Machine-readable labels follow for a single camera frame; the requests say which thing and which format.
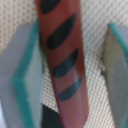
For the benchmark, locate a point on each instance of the brown grilled toy sausage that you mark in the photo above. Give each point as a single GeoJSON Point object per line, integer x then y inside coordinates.
{"type": "Point", "coordinates": [60, 25]}

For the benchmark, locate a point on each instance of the beige woven placemat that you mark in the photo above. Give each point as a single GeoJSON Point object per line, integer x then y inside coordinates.
{"type": "Point", "coordinates": [96, 15]}

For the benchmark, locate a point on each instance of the gripper teal padded left finger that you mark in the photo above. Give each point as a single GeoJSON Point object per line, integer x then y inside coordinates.
{"type": "Point", "coordinates": [21, 79]}

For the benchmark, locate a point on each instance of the gripper teal padded right finger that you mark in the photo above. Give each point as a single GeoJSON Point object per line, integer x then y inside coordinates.
{"type": "Point", "coordinates": [115, 59]}

